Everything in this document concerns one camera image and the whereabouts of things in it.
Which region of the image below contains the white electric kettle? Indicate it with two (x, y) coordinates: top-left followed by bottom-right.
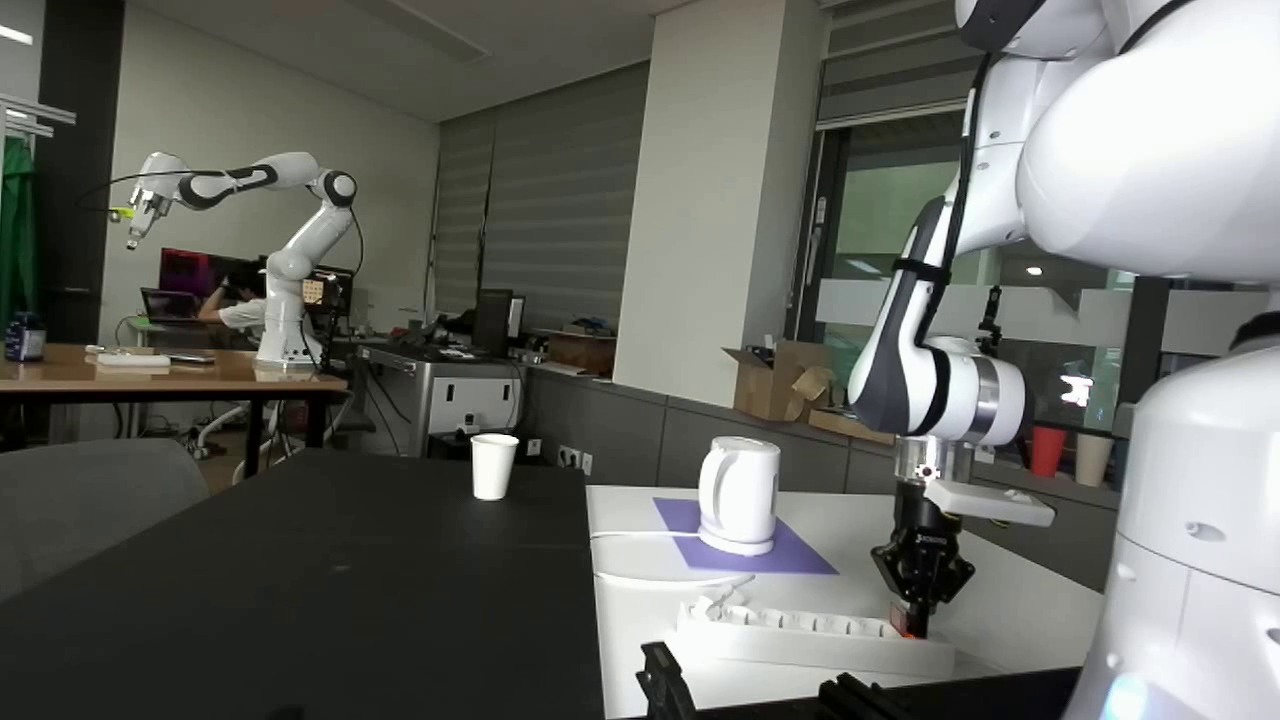
(691, 431), (783, 560)

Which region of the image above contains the purple mat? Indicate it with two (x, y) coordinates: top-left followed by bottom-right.
(650, 495), (841, 581)

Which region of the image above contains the grey chair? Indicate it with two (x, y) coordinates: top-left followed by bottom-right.
(0, 438), (215, 604)

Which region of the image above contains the white paper cup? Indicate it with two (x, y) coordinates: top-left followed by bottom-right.
(469, 431), (524, 504)

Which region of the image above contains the flat cardboard box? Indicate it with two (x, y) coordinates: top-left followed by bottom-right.
(805, 404), (859, 446)

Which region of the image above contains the open cardboard box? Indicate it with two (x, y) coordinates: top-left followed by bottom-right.
(724, 337), (841, 428)

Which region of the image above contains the white wall outlet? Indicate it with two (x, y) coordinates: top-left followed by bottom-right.
(550, 439), (598, 479)

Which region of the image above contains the black table clamp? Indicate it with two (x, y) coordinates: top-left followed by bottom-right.
(812, 667), (927, 720)
(632, 636), (701, 720)

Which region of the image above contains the white power strip cable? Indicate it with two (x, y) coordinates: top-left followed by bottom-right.
(694, 578), (759, 633)

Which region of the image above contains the white power strip orange switch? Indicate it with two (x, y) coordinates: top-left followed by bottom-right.
(672, 599), (927, 651)

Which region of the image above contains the green cloth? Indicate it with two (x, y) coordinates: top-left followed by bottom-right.
(0, 132), (38, 332)

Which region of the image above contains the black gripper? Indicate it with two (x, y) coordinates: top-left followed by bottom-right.
(870, 475), (974, 636)

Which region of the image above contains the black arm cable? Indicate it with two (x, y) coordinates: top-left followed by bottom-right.
(886, 44), (1006, 294)

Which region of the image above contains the computer monitor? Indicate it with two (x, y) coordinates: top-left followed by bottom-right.
(157, 243), (262, 327)

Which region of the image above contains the beige paper cup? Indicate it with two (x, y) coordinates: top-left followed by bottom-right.
(1071, 431), (1115, 491)

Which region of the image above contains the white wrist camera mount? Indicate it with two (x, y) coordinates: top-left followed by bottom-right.
(914, 474), (1055, 531)

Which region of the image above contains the red cup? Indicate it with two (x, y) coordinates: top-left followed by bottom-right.
(1025, 423), (1071, 484)

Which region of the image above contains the white cabinet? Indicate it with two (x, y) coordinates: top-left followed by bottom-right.
(357, 343), (526, 460)

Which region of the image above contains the wooden desk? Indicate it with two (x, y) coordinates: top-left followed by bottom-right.
(0, 340), (353, 484)

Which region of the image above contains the grey window blind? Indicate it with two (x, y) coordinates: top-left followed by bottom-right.
(430, 59), (650, 337)
(812, 0), (974, 132)

